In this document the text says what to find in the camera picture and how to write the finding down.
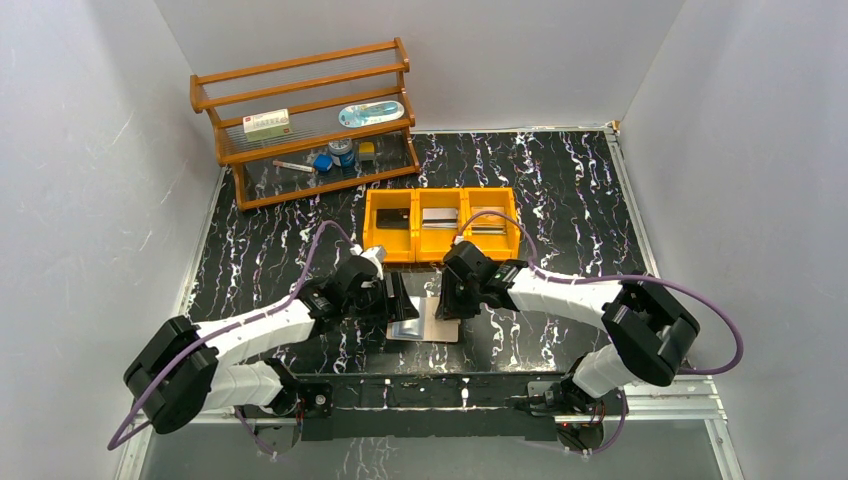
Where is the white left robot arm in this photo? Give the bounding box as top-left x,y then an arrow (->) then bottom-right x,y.
124,247 -> 425,434

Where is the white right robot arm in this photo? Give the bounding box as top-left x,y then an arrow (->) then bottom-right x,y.
436,241 -> 700,416

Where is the gold credit card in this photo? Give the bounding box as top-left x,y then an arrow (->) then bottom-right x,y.
470,206 -> 507,235

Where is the silver credit card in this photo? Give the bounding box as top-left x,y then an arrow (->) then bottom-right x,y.
421,208 -> 459,230

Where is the black credit card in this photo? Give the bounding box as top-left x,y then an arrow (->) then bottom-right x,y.
375,208 -> 411,230

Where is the yellow three-compartment plastic bin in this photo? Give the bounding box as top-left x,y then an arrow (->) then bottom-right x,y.
363,187 -> 521,264

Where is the blue small container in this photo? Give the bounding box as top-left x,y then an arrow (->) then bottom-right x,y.
312,154 -> 334,173

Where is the white tube stick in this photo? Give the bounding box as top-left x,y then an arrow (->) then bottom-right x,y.
272,160 -> 315,173

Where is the round silver tin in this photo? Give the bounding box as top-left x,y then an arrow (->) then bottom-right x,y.
328,138 -> 355,168

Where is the yellow small box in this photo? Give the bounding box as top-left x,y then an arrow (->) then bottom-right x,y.
357,141 -> 376,162

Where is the wooden shelf rack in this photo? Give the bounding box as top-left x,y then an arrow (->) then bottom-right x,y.
189,37 -> 421,211

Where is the oval blue blister pack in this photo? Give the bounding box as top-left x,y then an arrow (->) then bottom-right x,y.
338,100 -> 405,129

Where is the white medicine box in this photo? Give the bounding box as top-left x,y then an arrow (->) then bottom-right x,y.
242,109 -> 292,142

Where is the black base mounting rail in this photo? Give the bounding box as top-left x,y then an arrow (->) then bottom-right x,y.
233,372 -> 629,444

